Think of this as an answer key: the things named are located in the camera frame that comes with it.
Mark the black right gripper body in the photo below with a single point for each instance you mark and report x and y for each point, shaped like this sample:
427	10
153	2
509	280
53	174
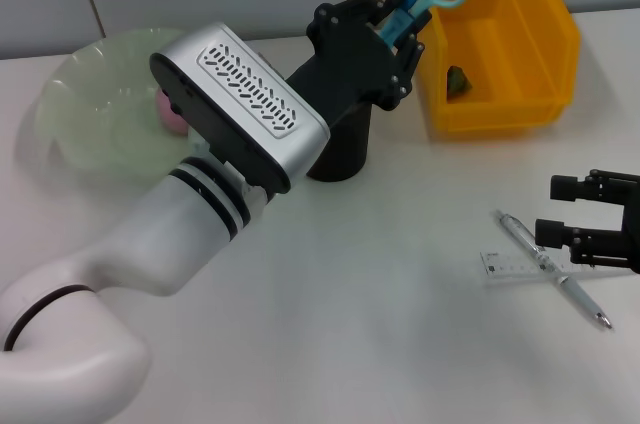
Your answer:
632	234

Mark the black mesh pen cup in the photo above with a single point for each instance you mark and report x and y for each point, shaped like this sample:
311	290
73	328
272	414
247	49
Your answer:
345	154

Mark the pink peach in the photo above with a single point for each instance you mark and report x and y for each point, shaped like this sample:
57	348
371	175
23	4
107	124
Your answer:
172	116

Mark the green plastic scrap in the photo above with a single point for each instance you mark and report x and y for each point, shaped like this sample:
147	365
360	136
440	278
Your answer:
459	83

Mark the translucent green fruit plate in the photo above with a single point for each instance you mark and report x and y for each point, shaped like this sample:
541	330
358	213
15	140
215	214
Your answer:
100	109

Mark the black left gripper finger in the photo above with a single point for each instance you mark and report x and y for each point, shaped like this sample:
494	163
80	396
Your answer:
407	69
350	4

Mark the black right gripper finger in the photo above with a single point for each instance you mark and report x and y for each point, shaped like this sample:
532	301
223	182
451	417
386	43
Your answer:
547	233
562	187

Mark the clear plastic ruler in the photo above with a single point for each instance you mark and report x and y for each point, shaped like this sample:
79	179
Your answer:
505	269

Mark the grey ballpoint pen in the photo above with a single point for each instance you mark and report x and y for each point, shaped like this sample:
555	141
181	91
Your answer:
582	299

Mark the yellow plastic bin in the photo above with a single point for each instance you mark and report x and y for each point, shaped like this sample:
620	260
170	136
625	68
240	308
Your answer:
500	69

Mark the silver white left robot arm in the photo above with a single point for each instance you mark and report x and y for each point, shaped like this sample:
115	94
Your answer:
165	239

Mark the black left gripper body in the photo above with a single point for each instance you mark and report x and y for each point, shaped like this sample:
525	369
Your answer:
350	69

